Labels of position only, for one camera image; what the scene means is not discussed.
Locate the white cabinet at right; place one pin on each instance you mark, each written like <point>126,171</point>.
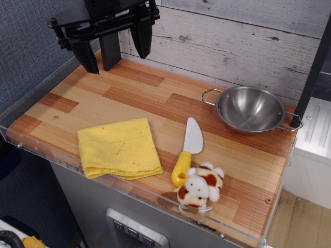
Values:
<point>308,173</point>

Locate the black right frame post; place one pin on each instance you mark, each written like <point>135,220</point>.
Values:
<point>313,76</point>

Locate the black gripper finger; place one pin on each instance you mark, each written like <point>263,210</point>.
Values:
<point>141,31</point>
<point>84,54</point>

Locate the yellow black object bottom left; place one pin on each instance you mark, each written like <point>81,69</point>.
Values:
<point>10,239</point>

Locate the steel bowl with handles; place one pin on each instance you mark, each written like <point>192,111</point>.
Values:
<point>248,109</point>

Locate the toy knife yellow handle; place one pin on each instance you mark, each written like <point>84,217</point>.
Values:
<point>193,144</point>

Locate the yellow folded cloth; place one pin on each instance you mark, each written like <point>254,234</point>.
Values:
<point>125,149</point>

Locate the white brown plush animal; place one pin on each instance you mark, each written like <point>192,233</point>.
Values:
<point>201,188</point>

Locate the black frame post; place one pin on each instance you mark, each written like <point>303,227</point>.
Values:
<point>313,76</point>
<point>110,50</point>

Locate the silver dispenser panel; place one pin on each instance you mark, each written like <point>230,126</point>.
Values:
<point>138,234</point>

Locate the black left frame post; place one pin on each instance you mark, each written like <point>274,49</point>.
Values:
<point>110,50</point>

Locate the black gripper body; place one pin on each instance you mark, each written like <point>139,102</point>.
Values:
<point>88,20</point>

